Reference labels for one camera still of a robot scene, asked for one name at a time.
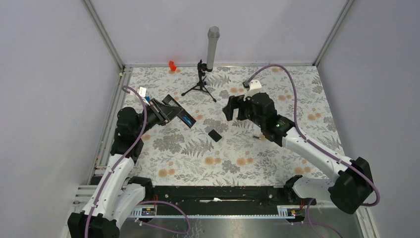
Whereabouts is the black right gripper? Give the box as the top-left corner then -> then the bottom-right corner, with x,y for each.
222,95 -> 265,128

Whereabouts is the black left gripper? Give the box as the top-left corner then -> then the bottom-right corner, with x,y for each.
134,98 -> 183,137

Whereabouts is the black remote control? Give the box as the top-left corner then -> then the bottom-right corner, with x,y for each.
177,110 -> 196,128

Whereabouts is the blue AA battery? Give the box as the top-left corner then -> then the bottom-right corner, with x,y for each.
183,116 -> 193,126

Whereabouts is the black battery cover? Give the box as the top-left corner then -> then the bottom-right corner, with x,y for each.
208,129 -> 222,142

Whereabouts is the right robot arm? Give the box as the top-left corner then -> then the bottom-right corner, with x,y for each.
222,93 -> 380,214

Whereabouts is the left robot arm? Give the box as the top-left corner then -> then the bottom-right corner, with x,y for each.
67,95 -> 183,238

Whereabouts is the orange plastic clip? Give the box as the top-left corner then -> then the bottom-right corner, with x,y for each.
168,60 -> 177,72

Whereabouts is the black tripod mic stand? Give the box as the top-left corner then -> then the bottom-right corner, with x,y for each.
181,60 -> 217,102

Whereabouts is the grey microphone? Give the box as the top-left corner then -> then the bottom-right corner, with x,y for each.
206,26 -> 220,72

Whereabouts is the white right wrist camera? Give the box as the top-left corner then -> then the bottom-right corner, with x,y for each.
243,79 -> 262,101

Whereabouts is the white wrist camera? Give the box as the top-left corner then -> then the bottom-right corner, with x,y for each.
243,79 -> 262,101
137,86 -> 150,100

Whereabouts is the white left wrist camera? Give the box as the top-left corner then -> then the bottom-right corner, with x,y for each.
137,86 -> 150,100

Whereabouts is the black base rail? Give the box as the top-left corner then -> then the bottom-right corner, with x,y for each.
145,186 -> 310,217

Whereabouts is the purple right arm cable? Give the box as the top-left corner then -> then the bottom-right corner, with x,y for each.
244,64 -> 381,238

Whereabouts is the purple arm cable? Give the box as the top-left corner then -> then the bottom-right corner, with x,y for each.
244,64 -> 381,238
83,86 -> 192,238

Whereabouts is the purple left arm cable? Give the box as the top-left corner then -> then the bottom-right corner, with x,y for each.
83,86 -> 192,238

